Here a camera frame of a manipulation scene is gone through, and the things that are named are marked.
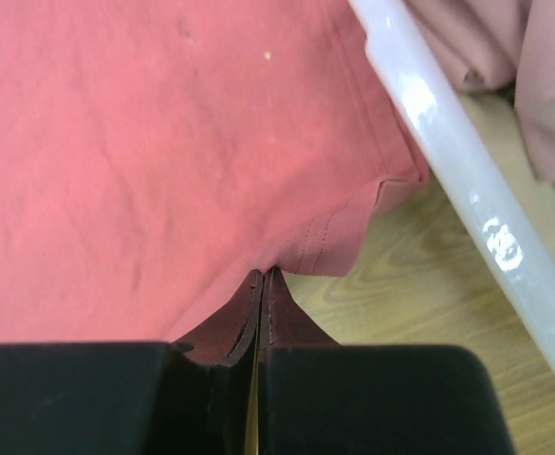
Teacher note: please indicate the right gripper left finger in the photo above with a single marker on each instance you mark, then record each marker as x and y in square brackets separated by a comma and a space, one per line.
[190, 396]

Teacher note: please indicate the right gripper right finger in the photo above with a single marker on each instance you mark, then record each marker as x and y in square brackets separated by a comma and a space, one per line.
[317, 396]

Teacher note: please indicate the dusty rose t shirt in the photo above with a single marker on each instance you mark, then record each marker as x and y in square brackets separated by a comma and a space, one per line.
[153, 153]

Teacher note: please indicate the white plastic laundry basket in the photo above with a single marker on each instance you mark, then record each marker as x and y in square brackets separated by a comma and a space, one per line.
[479, 193]

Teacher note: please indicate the mauve pixel print t shirt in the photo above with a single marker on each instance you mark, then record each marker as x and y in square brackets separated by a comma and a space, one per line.
[486, 45]

